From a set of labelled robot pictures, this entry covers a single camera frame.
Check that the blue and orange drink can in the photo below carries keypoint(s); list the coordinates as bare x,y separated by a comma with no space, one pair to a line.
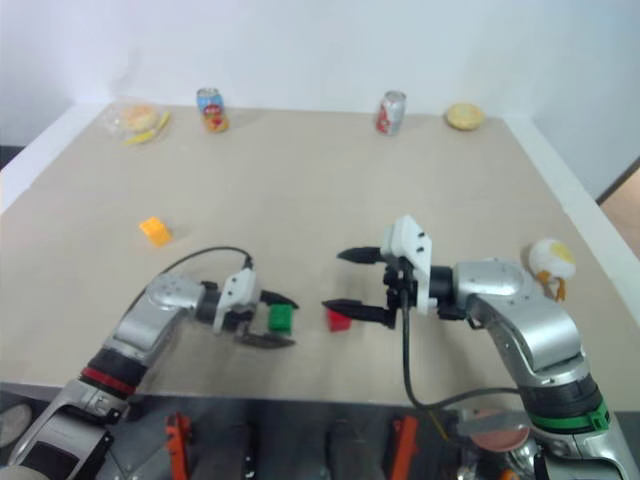
214,111

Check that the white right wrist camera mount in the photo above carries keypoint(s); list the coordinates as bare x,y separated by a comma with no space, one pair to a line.
412,250

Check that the grey round disc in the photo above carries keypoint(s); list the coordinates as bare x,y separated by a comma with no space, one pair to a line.
12,425

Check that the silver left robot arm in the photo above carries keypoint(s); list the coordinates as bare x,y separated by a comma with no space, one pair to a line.
145,320

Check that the red cube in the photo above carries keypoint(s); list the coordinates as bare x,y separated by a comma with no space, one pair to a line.
338,322

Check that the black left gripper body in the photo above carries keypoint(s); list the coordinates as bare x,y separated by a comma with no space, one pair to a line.
244,316

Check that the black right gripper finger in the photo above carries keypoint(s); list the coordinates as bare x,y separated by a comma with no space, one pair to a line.
361,255
357,309

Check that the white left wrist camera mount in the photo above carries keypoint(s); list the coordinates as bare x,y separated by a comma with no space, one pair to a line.
239,290

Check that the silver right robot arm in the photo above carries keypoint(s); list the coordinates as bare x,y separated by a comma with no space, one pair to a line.
525,320

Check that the red and white drink can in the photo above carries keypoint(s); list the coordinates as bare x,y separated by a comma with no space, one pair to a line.
391,114

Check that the orange clamp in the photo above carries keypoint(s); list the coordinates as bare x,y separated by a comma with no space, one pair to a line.
405,447
177,445

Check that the yellow banana toy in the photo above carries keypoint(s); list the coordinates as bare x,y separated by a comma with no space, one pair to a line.
147,132

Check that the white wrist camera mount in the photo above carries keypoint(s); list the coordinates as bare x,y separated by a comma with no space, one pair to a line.
412,250
239,290

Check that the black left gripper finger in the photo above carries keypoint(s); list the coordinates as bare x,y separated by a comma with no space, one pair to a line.
267,341
280,299

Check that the pink round disc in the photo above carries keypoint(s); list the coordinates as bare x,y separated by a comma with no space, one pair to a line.
500,439

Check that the round yellow biscuit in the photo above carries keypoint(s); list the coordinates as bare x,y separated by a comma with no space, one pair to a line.
465,117

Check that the white and yellow plush toy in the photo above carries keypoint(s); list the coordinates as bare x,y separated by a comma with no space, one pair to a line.
550,260

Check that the orange cube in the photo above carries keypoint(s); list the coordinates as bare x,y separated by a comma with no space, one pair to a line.
156,232

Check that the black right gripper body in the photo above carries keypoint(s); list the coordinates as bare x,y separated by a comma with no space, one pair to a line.
397,285

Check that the green cube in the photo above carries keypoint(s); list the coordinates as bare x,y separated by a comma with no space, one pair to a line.
280,318

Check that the bagged round bread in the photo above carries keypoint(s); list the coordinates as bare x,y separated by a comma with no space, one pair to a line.
137,118

